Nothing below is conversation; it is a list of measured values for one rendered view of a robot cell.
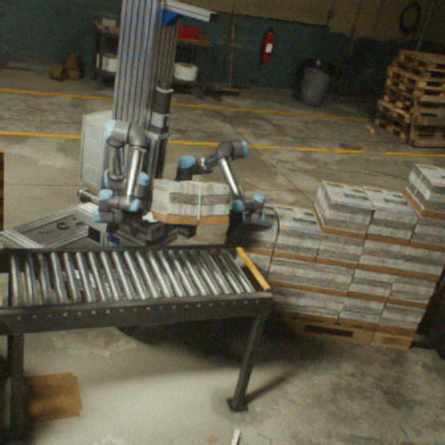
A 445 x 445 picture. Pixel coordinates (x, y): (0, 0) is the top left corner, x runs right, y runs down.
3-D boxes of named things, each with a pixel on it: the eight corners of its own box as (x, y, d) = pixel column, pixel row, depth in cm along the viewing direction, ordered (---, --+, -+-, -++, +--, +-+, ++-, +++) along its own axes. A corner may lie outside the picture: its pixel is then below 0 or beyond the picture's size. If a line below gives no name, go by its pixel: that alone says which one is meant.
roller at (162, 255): (164, 255, 320) (165, 248, 318) (188, 305, 283) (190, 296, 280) (155, 256, 318) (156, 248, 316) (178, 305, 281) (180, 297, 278)
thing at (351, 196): (322, 181, 387) (322, 180, 386) (362, 188, 389) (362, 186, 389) (332, 204, 354) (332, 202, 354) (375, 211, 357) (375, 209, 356)
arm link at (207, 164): (187, 160, 394) (230, 138, 349) (205, 159, 402) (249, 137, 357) (190, 177, 393) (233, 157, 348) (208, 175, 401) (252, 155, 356)
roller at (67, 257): (71, 258, 300) (72, 250, 298) (83, 312, 263) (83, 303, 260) (61, 258, 298) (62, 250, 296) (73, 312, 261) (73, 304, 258)
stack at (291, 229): (213, 292, 432) (233, 196, 394) (358, 313, 443) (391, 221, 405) (213, 323, 397) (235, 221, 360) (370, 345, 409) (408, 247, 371)
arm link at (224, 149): (214, 137, 344) (241, 208, 330) (227, 137, 350) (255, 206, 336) (206, 148, 353) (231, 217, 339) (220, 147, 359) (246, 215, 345)
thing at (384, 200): (361, 186, 392) (361, 185, 391) (399, 192, 395) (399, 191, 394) (374, 209, 359) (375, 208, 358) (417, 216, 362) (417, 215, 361)
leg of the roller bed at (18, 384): (21, 432, 288) (25, 326, 257) (21, 441, 283) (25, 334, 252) (8, 434, 286) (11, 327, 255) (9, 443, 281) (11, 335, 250)
